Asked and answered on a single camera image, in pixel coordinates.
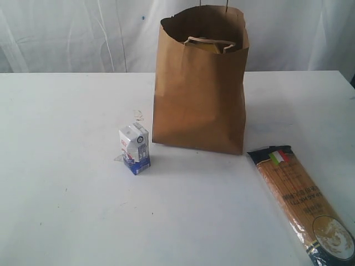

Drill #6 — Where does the brown paper bag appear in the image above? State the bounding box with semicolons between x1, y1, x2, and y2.
152;5;249;155

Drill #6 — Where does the small white milk carton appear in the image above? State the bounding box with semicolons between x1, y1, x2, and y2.
119;122;151;175

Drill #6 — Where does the yellow millet bottle white cap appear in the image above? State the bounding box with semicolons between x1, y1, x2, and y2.
182;36;236;54

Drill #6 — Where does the spaghetti packet with Italian flag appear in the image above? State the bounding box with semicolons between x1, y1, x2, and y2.
248;145;354;265

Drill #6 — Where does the torn paper scrap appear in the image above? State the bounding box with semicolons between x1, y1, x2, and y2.
133;110;144;121

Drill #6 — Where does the white curtain backdrop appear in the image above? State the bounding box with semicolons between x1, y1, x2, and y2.
1;1;354;79

